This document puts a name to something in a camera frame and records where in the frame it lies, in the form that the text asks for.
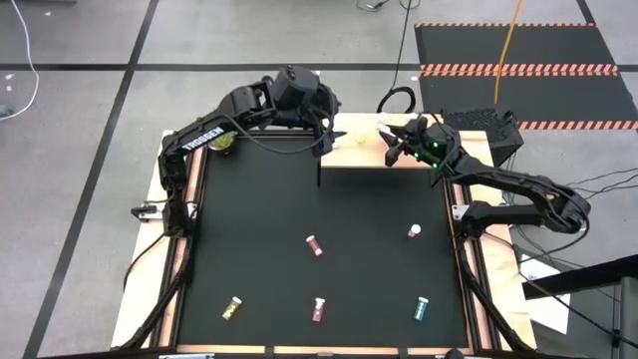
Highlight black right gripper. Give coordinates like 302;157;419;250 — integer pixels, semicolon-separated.
378;118;460;171

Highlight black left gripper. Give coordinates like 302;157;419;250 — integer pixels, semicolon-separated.
298;82;349;159

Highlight light wooden tray board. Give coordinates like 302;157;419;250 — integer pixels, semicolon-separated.
316;112;450;189

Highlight black foam-topped box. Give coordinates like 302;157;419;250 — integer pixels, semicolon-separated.
441;104;526;169

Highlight potted succulent plant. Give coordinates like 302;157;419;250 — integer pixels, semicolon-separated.
206;130;238;154

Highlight black floor mat striped edges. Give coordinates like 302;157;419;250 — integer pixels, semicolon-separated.
414;22;638;132

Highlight white paper sheet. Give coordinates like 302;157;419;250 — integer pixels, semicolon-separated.
517;252;572;336

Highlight black desk edge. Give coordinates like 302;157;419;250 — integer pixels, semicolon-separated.
521;253;638;301

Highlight black hanging cable with coil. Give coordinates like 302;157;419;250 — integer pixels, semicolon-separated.
375;0;423;115

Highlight yellow hanging cable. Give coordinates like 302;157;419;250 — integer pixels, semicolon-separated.
492;0;525;107

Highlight black frame strut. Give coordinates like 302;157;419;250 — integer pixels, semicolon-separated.
456;233;537;353
119;233;195;350

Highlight white floor cable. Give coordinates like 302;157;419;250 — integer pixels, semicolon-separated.
0;0;41;122

